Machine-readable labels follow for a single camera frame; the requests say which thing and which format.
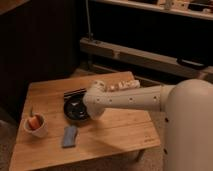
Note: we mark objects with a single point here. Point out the black ceramic bowl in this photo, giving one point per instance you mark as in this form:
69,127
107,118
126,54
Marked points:
75,109

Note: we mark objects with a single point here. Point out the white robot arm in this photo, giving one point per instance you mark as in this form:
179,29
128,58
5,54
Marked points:
188,108

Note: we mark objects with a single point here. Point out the blue sponge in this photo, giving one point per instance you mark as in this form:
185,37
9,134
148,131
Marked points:
70,133

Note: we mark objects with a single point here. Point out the wooden folding table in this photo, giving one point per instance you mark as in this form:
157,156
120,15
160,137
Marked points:
116,132

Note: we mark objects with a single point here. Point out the white cup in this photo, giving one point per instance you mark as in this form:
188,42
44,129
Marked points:
41,132

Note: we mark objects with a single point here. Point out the orange carrot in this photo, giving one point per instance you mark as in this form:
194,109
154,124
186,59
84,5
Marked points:
34,122

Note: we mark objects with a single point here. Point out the metal pole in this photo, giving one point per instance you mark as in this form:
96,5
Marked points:
90,34

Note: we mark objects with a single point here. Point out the black handle on ledge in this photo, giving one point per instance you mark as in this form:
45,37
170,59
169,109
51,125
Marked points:
193,65

